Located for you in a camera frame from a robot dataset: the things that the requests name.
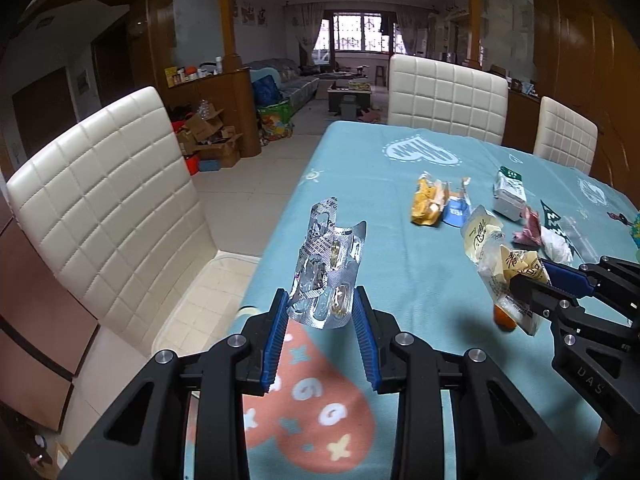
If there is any clear plastic tray lid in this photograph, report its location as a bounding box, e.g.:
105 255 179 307
559 217 599 263

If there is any orange peel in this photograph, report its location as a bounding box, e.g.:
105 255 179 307
492 304 518 333

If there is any pink paper wrapper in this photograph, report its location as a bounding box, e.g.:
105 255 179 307
512 206 542 249

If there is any clear beige snack wrapper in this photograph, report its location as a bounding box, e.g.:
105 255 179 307
461 206 551 336

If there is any torn blue paper carton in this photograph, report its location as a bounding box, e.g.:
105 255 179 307
442 177 472 228

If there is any clear plastic blister pack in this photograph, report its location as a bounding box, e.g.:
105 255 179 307
288 197 367 330

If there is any crumpled white tissue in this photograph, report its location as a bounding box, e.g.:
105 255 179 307
540 226 573 264

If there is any white green milk carton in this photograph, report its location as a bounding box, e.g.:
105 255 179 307
492 166 527 222

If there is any teal patterned tablecloth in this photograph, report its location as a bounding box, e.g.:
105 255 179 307
213 122 637 479

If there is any cream quilted chair far right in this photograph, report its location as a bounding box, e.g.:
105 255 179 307
533 96 598 174

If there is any cream quilted chair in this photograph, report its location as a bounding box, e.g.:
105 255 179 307
387 54 509 145
6 87 258 356
533 96 598 174

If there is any yellow snack wrapper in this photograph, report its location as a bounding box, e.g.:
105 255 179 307
410 172 449 226

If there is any cream quilted chair left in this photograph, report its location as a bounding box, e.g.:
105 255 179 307
6 87 258 356

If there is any dark coffee table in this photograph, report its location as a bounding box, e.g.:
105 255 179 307
328 81 372 114

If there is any pile of cardboard boxes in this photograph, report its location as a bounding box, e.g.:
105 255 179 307
170 100 242 176

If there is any colourful shopping bag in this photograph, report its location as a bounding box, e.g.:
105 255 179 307
257 100 294 142

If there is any grey sofa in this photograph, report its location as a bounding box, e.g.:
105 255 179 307
247 58 320 114

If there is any wooden partition cabinet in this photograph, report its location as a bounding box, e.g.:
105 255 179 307
146 0 262 157

